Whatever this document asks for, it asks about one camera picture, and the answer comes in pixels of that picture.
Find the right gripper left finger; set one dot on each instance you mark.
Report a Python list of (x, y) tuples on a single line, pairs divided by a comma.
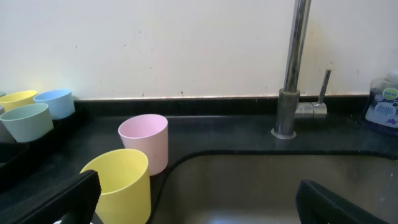
[(71, 199)]

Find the grey cup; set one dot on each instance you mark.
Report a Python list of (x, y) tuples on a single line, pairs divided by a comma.
[(4, 132)]

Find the yellow cup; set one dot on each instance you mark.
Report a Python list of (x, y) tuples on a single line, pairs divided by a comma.
[(14, 101), (127, 196)]

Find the black tray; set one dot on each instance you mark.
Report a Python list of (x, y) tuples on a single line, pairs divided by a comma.
[(37, 149)]

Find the steel sink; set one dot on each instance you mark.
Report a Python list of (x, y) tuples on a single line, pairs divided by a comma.
[(248, 186)]

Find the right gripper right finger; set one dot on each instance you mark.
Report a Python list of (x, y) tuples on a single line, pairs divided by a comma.
[(323, 205)]

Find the blue soap bottle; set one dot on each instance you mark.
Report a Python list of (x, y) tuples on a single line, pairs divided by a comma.
[(384, 109)]

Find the steel tap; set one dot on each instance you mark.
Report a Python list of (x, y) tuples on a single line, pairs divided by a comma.
[(290, 77)]

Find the pink cup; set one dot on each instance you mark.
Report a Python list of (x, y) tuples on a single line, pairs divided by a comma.
[(152, 146)]

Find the blue cup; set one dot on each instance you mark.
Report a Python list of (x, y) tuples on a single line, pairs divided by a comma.
[(60, 105)]

